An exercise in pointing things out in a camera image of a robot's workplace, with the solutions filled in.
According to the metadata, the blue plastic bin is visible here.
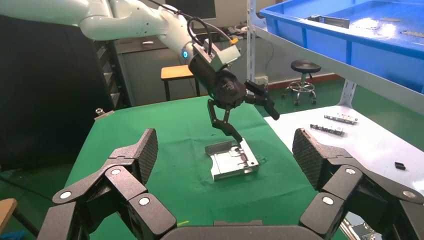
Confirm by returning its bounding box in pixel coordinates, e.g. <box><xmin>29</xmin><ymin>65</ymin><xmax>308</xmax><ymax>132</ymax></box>
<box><xmin>259</xmin><ymin>0</ymin><xmax>424</xmax><ymax>94</ymax></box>

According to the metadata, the black round wheeled stool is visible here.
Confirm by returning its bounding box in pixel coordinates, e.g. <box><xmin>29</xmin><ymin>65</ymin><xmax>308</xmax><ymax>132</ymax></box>
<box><xmin>281</xmin><ymin>58</ymin><xmax>322</xmax><ymax>107</ymax></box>

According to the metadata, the black partition panel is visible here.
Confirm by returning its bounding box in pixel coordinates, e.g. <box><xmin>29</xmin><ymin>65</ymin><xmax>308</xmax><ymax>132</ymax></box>
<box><xmin>0</xmin><ymin>14</ymin><xmax>115</xmax><ymax>171</ymax></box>

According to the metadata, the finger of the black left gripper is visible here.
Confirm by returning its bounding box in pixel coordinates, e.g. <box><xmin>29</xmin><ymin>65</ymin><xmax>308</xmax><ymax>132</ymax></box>
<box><xmin>244</xmin><ymin>79</ymin><xmax>281</xmax><ymax>121</ymax></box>
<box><xmin>206</xmin><ymin>98</ymin><xmax>244</xmax><ymax>144</ymax></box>

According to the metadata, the bent sheet metal bracket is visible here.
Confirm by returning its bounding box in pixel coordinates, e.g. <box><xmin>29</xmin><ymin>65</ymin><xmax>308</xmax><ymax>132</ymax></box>
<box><xmin>204</xmin><ymin>138</ymin><xmax>260</xmax><ymax>182</ymax></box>
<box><xmin>305</xmin><ymin>14</ymin><xmax>351</xmax><ymax>29</ymax></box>

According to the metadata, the small wooden table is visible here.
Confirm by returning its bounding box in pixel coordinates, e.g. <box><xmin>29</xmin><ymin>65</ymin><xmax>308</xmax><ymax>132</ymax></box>
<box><xmin>160</xmin><ymin>64</ymin><xmax>201</xmax><ymax>102</ymax></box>

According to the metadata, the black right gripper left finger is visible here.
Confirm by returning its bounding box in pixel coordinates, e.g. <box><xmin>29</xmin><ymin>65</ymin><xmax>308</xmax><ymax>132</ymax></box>
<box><xmin>37</xmin><ymin>128</ymin><xmax>178</xmax><ymax>240</ymax></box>

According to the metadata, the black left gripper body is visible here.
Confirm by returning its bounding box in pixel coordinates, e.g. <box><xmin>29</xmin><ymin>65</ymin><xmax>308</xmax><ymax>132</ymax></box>
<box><xmin>209</xmin><ymin>70</ymin><xmax>248</xmax><ymax>109</ymax></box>

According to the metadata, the white perforated shelf post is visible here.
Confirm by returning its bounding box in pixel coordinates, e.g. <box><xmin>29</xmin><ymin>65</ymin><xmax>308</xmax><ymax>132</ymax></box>
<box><xmin>246</xmin><ymin>0</ymin><xmax>258</xmax><ymax>84</ymax></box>
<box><xmin>337</xmin><ymin>79</ymin><xmax>358</xmax><ymax>109</ymax></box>

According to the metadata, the black camera cable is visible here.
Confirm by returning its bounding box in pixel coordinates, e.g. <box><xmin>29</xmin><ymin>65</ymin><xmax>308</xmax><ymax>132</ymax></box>
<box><xmin>145</xmin><ymin>0</ymin><xmax>215</xmax><ymax>57</ymax></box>

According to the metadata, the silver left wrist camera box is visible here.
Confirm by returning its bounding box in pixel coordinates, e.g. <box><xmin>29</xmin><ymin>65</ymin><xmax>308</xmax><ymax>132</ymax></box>
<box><xmin>192</xmin><ymin>39</ymin><xmax>242</xmax><ymax>72</ymax></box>

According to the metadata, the green table cloth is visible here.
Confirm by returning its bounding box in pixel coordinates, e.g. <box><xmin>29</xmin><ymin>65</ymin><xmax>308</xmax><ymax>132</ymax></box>
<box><xmin>64</xmin><ymin>96</ymin><xmax>345</xmax><ymax>240</ymax></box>

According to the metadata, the light wooden chair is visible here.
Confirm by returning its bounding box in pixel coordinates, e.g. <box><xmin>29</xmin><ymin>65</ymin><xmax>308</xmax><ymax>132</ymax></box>
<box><xmin>0</xmin><ymin>198</ymin><xmax>41</xmax><ymax>239</ymax></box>

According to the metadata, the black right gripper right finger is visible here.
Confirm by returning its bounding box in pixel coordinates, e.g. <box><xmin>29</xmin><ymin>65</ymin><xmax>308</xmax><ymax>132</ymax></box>
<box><xmin>292</xmin><ymin>128</ymin><xmax>424</xmax><ymax>240</ymax></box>

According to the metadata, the dark computer monitor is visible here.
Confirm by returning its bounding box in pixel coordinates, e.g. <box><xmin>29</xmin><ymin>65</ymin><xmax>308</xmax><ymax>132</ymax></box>
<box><xmin>164</xmin><ymin>0</ymin><xmax>217</xmax><ymax>21</ymax></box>

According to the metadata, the small notched metal strip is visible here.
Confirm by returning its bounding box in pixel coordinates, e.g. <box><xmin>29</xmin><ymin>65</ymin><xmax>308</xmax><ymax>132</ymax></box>
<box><xmin>309</xmin><ymin>123</ymin><xmax>346</xmax><ymax>137</ymax></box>
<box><xmin>323</xmin><ymin>113</ymin><xmax>359</xmax><ymax>126</ymax></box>

